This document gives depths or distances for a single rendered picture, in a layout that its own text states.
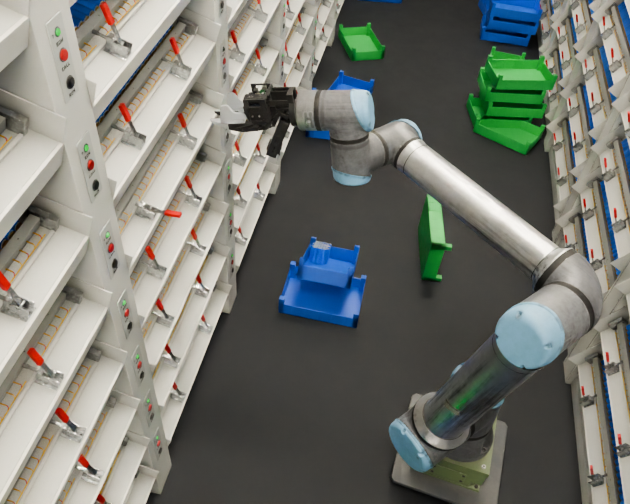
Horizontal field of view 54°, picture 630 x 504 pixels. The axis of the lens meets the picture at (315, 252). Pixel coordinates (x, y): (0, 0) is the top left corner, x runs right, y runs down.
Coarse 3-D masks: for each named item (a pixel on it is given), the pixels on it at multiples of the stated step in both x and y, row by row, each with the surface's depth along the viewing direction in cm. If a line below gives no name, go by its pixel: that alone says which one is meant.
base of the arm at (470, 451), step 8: (488, 432) 177; (472, 440) 176; (480, 440) 177; (488, 440) 180; (456, 448) 178; (464, 448) 177; (472, 448) 177; (480, 448) 178; (488, 448) 181; (448, 456) 181; (456, 456) 179; (464, 456) 179; (472, 456) 179; (480, 456) 180
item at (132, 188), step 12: (180, 108) 159; (192, 108) 163; (168, 132) 152; (156, 144) 148; (156, 156) 148; (144, 168) 142; (132, 180) 139; (132, 192) 136; (120, 204) 133; (120, 216) 133
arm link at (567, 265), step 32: (384, 128) 148; (416, 128) 150; (416, 160) 143; (448, 192) 138; (480, 192) 135; (480, 224) 133; (512, 224) 130; (512, 256) 129; (544, 256) 125; (576, 256) 123
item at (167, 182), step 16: (192, 96) 164; (208, 96) 166; (208, 112) 166; (176, 128) 157; (192, 128) 160; (208, 128) 162; (176, 144) 154; (160, 160) 149; (176, 160) 151; (192, 160) 156; (160, 176) 146; (176, 176) 148; (160, 192) 143; (128, 208) 136; (160, 208) 140; (128, 224) 134; (144, 224) 135; (128, 240) 131; (144, 240) 133; (128, 256) 123
